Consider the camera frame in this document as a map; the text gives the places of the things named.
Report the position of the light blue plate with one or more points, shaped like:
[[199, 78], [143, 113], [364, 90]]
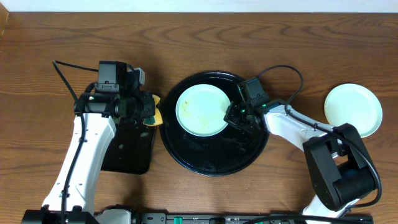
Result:
[[200, 110], [354, 104]]

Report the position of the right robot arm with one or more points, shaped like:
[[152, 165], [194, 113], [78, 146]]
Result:
[[341, 170]]

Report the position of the black rectangular tray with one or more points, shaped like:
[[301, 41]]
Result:
[[131, 148]]

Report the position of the yellow green sponge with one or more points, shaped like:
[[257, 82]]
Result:
[[156, 119]]

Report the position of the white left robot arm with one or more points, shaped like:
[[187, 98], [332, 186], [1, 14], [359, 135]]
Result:
[[112, 113]]

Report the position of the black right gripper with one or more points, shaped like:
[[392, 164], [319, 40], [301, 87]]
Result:
[[231, 117]]

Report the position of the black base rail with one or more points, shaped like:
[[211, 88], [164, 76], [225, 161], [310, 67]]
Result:
[[170, 218]]

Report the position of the black round tray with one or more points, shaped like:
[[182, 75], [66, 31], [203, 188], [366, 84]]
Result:
[[225, 153]]

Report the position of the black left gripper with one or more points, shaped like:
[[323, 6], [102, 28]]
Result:
[[148, 106]]

